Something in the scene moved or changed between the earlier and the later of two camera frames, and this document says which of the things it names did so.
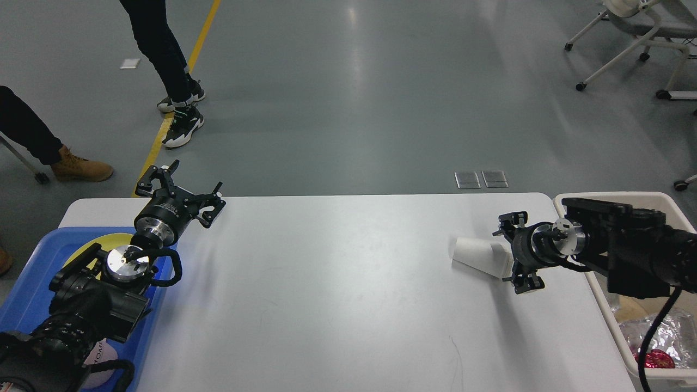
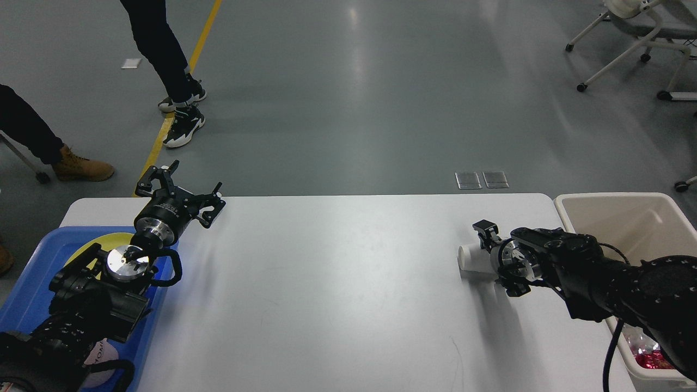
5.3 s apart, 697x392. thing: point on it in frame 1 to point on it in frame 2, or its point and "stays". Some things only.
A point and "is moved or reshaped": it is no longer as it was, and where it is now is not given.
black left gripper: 159,221 stays
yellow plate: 107,242 stays
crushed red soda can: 656,359 stays
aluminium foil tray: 677,334 is moved or reshaped
